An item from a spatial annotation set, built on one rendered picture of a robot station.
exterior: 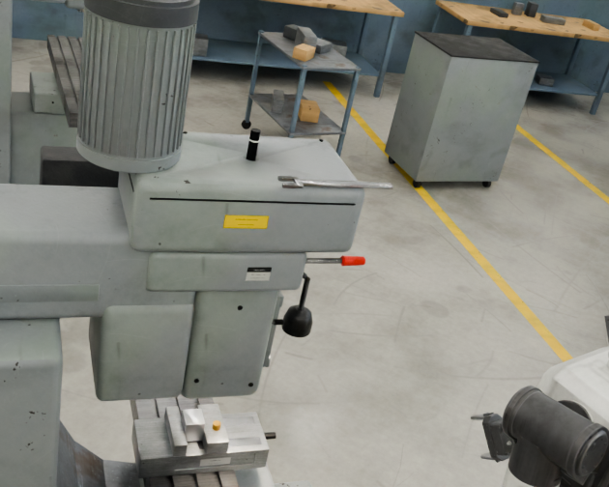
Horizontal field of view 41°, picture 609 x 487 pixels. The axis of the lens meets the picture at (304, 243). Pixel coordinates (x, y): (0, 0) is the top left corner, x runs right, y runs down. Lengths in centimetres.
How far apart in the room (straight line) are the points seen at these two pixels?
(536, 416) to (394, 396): 282
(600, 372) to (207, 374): 84
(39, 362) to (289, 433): 234
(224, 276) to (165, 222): 19
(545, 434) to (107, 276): 86
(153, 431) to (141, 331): 60
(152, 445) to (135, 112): 103
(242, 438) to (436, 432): 193
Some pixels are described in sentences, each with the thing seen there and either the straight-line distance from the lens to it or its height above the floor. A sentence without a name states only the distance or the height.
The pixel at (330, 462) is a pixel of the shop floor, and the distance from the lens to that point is 374.
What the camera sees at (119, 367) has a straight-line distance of 176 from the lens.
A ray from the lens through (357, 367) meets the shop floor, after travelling 430.
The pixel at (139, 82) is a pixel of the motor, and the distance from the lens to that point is 147.
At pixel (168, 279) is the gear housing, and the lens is 164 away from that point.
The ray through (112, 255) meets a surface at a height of 172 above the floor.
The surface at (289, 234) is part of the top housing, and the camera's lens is 164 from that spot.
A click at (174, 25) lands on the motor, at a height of 217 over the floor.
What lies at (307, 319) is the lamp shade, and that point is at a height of 148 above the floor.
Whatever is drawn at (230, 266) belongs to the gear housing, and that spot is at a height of 170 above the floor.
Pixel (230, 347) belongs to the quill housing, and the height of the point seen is 147.
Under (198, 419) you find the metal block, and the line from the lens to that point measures 221.
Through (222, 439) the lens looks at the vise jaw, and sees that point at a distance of 221.
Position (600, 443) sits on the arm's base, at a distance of 141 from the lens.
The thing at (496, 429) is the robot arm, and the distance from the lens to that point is 218.
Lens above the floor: 257
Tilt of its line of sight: 29 degrees down
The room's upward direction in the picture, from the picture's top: 12 degrees clockwise
